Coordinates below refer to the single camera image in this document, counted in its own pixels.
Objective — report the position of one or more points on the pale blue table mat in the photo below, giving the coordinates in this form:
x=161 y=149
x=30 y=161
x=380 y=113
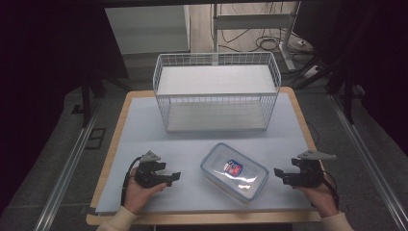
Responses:
x=192 y=147

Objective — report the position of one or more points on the white metal desk frame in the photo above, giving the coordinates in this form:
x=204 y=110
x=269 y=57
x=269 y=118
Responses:
x=253 y=21

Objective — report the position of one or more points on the clear plastic food container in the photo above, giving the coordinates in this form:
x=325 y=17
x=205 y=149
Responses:
x=235 y=186

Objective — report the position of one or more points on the dark metal stand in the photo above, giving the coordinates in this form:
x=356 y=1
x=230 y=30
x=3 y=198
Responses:
x=86 y=99
x=348 y=93

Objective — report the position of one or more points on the person's right hand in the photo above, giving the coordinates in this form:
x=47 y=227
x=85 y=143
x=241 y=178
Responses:
x=322 y=199

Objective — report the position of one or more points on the black floor outlet plate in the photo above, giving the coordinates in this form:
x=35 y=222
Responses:
x=95 y=138

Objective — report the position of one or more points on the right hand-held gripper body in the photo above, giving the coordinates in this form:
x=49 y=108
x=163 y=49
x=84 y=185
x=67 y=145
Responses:
x=309 y=174

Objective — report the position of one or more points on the white power strip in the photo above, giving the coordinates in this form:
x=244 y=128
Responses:
x=310 y=72

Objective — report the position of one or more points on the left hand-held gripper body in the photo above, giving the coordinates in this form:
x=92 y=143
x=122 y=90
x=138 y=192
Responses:
x=149 y=175

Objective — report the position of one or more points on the person's left hand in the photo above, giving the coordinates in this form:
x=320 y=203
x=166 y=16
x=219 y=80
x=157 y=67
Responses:
x=138 y=197

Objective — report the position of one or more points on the grey cabinet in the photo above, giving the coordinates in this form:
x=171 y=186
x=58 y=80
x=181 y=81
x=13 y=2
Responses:
x=147 y=29

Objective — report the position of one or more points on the metal floor rail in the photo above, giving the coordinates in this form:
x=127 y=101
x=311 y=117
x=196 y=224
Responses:
x=64 y=179
x=372 y=160

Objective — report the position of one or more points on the black curtain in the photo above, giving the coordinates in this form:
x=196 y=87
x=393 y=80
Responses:
x=41 y=64
x=369 y=48

